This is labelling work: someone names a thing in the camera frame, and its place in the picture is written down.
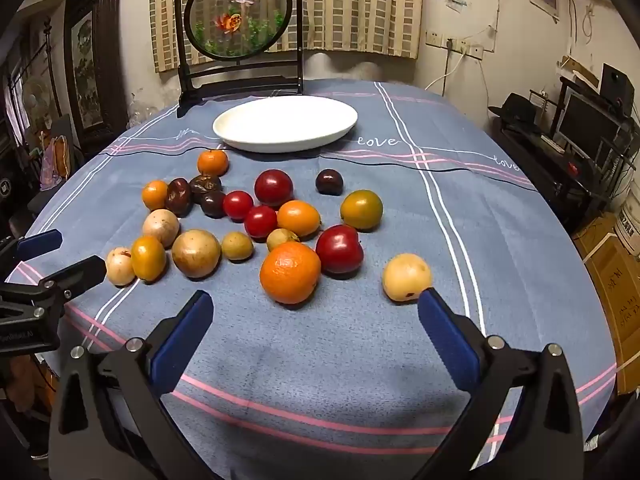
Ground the green orange tomato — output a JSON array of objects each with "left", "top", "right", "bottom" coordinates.
[{"left": 340, "top": 189, "right": 384, "bottom": 231}]

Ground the dark red jujube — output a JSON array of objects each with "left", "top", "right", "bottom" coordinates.
[{"left": 165, "top": 177, "right": 193, "bottom": 217}]

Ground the red cherry tomato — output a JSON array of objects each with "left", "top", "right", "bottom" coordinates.
[
  {"left": 222, "top": 190, "right": 254, "bottom": 222},
  {"left": 244, "top": 205, "right": 278, "bottom": 240}
]

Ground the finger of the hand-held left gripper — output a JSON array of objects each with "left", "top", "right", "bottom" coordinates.
[
  {"left": 0, "top": 255, "right": 108, "bottom": 311},
  {"left": 0, "top": 229, "right": 64, "bottom": 267}
]

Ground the white standing fan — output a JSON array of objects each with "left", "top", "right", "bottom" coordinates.
[{"left": 20, "top": 77, "right": 53, "bottom": 121}]

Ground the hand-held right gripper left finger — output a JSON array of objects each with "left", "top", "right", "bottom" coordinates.
[{"left": 48, "top": 290, "right": 216, "bottom": 480}]

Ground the white bucket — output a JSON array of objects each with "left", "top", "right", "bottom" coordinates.
[{"left": 614, "top": 180, "right": 640, "bottom": 263}]

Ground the black hat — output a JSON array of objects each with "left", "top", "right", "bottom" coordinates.
[{"left": 487, "top": 91, "right": 543, "bottom": 126}]

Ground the black speaker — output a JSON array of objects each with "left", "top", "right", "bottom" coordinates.
[{"left": 599, "top": 63, "right": 636, "bottom": 111}]

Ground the orange purple bag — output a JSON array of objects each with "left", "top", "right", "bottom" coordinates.
[{"left": 39, "top": 132, "right": 76, "bottom": 191}]

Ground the dark framed painting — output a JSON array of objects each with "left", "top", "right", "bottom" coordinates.
[{"left": 62, "top": 0, "right": 131, "bottom": 153}]

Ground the tan longan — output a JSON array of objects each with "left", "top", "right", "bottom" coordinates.
[
  {"left": 221, "top": 231, "right": 254, "bottom": 262},
  {"left": 266, "top": 228, "right": 301, "bottom": 252}
]

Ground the smooth orange tomato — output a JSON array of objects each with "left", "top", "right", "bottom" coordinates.
[{"left": 276, "top": 200, "right": 321, "bottom": 238}]

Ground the computer monitor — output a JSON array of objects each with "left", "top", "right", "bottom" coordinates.
[{"left": 555, "top": 91, "right": 626, "bottom": 166}]

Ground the white cable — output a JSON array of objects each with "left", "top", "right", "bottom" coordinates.
[{"left": 424, "top": 50, "right": 468, "bottom": 92}]

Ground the pale yellow apricot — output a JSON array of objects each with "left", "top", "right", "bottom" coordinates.
[{"left": 382, "top": 253, "right": 433, "bottom": 303}]

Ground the yellow orange tomato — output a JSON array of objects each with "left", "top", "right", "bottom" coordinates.
[{"left": 131, "top": 236, "right": 167, "bottom": 281}]

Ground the white oval plate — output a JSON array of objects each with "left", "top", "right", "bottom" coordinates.
[{"left": 212, "top": 96, "right": 359, "bottom": 153}]

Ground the small mandarin orange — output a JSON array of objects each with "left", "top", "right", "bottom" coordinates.
[
  {"left": 141, "top": 180, "right": 169, "bottom": 211},
  {"left": 197, "top": 149, "right": 230, "bottom": 177}
]

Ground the clear plastic bag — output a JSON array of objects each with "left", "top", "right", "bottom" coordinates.
[{"left": 127, "top": 92, "right": 161, "bottom": 128}]

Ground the round embroidered screen on stand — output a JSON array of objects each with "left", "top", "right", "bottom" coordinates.
[{"left": 173, "top": 0, "right": 305, "bottom": 118}]

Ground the black desk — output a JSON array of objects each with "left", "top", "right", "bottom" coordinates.
[{"left": 492, "top": 115, "right": 631, "bottom": 231}]

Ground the striped beige curtain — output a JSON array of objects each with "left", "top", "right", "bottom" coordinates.
[{"left": 149, "top": 0, "right": 426, "bottom": 73}]

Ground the blue striped tablecloth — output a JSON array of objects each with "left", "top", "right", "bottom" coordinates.
[{"left": 5, "top": 80, "right": 618, "bottom": 480}]

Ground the cardboard box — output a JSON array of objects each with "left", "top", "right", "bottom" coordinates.
[{"left": 572, "top": 212, "right": 640, "bottom": 396}]

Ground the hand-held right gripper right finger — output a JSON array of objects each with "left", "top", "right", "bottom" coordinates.
[{"left": 417, "top": 287, "right": 586, "bottom": 480}]

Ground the large brown sapodilla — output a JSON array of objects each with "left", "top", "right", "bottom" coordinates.
[{"left": 171, "top": 229, "right": 222, "bottom": 279}]

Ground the glossy red plum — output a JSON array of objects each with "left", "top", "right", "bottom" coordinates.
[{"left": 315, "top": 225, "right": 365, "bottom": 275}]

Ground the large orange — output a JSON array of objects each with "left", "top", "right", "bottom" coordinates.
[{"left": 259, "top": 241, "right": 322, "bottom": 305}]

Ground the pale beige loquat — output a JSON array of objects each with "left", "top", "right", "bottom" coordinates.
[{"left": 106, "top": 247, "right": 137, "bottom": 287}]

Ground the wrinkled dark passion fruit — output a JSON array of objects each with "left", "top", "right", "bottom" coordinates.
[{"left": 189, "top": 173, "right": 223, "bottom": 203}]

